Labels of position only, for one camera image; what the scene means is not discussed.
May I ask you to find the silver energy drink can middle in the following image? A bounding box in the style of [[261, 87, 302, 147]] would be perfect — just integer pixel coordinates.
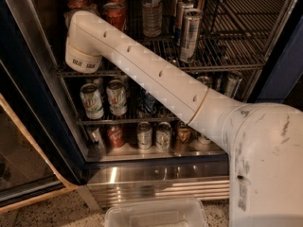
[[174, 0, 195, 45]]

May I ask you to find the open glass fridge door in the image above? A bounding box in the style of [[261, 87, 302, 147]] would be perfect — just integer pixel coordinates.
[[0, 64, 77, 214]]

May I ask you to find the white green soda can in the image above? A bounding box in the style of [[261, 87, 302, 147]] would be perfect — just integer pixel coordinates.
[[80, 83, 104, 120], [106, 79, 127, 116]]

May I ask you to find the silver energy drink can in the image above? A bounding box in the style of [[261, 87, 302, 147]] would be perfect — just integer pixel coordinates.
[[179, 9, 203, 63], [174, 0, 195, 45], [169, 0, 179, 34]]

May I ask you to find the brown gold can bottom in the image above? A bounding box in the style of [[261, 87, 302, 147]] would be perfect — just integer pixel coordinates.
[[175, 121, 191, 148]]

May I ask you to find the red can bottom shelf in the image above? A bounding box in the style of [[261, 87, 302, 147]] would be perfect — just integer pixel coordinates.
[[107, 124, 124, 148]]

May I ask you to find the blue soda can left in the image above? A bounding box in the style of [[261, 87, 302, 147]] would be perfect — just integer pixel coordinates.
[[140, 89, 156, 114]]

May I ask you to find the silver slim can middle shelf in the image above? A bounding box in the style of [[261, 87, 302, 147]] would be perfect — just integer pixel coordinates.
[[223, 71, 242, 98]]

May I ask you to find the middle wire fridge shelf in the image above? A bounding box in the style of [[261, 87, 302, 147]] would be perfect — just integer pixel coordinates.
[[55, 67, 259, 126]]

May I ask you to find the clear plastic bin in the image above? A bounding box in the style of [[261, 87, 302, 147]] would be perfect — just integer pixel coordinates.
[[104, 198, 208, 227]]

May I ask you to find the white can bottom right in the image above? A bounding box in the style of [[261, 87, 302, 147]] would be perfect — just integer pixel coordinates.
[[198, 134, 211, 145]]

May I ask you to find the silver can bottom left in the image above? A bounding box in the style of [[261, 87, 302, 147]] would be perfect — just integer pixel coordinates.
[[86, 125, 104, 149]]

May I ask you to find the stainless steel fridge base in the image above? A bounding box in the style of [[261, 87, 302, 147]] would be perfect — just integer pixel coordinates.
[[87, 155, 229, 207]]

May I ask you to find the white green soda can left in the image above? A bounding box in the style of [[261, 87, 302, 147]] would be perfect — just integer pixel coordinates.
[[80, 83, 104, 120]]

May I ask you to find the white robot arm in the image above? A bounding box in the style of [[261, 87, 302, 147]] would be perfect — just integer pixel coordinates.
[[65, 10, 303, 227]]

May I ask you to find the clear plastic water bottle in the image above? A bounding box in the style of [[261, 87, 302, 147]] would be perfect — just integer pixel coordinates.
[[141, 0, 162, 37]]

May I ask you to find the silver energy drink can front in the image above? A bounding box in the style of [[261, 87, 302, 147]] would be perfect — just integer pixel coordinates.
[[179, 9, 203, 63]]

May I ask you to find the blue fridge centre post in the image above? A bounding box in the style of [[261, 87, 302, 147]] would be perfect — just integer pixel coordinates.
[[248, 10, 303, 103]]

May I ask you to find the silver energy drink can back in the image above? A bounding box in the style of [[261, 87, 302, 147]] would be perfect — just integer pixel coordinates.
[[169, 0, 179, 34]]

